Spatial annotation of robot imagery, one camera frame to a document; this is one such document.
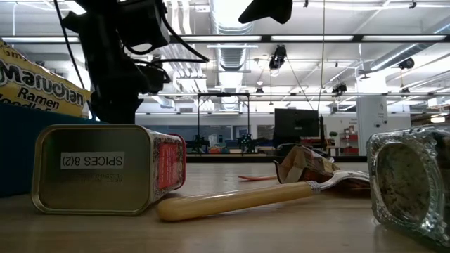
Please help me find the red rectangular spice tin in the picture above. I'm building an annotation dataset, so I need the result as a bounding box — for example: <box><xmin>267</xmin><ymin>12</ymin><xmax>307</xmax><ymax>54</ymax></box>
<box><xmin>30</xmin><ymin>124</ymin><xmax>187</xmax><ymax>217</ymax></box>

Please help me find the black background rig frame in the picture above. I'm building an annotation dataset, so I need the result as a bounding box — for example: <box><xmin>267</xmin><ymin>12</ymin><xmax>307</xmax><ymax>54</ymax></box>
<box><xmin>196</xmin><ymin>91</ymin><xmax>251</xmax><ymax>148</ymax></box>

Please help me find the small orange-handled spoon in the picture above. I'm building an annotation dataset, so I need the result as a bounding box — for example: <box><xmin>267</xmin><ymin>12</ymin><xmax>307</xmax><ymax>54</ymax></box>
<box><xmin>238</xmin><ymin>174</ymin><xmax>278</xmax><ymax>183</ymax></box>

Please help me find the square glass herb jar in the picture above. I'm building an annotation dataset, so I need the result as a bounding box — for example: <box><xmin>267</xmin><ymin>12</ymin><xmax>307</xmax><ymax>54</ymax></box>
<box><xmin>365</xmin><ymin>124</ymin><xmax>450</xmax><ymax>250</ymax></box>

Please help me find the brown foil packet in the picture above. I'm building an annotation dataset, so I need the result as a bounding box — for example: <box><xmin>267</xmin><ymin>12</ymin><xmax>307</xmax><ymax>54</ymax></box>
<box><xmin>275</xmin><ymin>145</ymin><xmax>352</xmax><ymax>186</ymax></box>

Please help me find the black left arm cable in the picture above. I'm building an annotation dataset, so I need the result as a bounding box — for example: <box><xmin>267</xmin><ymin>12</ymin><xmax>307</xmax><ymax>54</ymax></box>
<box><xmin>52</xmin><ymin>0</ymin><xmax>87</xmax><ymax>89</ymax></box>

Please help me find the black hanging camera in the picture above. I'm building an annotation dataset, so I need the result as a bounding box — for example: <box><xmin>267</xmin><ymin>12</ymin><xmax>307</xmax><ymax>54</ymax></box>
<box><xmin>269</xmin><ymin>44</ymin><xmax>288</xmax><ymax>71</ymax></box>

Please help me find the dark teal plastic bin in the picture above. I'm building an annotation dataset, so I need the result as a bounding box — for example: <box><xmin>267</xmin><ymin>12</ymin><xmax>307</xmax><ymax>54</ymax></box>
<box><xmin>0</xmin><ymin>103</ymin><xmax>106</xmax><ymax>197</ymax></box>

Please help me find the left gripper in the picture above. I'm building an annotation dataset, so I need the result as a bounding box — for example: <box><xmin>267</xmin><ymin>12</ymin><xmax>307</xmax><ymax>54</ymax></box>
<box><xmin>75</xmin><ymin>13</ymin><xmax>167</xmax><ymax>124</ymax></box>

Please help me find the wooden-handled metal spoon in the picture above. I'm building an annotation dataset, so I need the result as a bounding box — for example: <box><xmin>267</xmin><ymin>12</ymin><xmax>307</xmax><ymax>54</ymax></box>
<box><xmin>156</xmin><ymin>169</ymin><xmax>371</xmax><ymax>223</ymax></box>

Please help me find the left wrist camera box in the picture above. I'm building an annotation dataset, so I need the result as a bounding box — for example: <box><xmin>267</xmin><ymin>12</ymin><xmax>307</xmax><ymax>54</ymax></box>
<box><xmin>119</xmin><ymin>0</ymin><xmax>170</xmax><ymax>49</ymax></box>

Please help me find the black aluminium rig frame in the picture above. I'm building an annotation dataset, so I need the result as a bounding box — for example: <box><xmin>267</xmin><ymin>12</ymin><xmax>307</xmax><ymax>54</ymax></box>
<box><xmin>185</xmin><ymin>153</ymin><xmax>368</xmax><ymax>164</ymax></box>

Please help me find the silver ventilation duct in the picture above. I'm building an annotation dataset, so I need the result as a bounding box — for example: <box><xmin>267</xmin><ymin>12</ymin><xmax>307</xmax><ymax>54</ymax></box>
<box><xmin>210</xmin><ymin>0</ymin><xmax>259</xmax><ymax>112</ymax></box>

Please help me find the black computer monitor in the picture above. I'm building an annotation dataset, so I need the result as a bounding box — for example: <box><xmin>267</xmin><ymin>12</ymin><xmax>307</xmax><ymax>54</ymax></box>
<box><xmin>274</xmin><ymin>108</ymin><xmax>320</xmax><ymax>138</ymax></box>

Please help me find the yellow Maruchan ramen packet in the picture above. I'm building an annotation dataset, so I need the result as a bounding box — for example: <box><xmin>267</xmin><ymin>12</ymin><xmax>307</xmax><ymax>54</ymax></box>
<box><xmin>0</xmin><ymin>37</ymin><xmax>93</xmax><ymax>119</ymax></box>

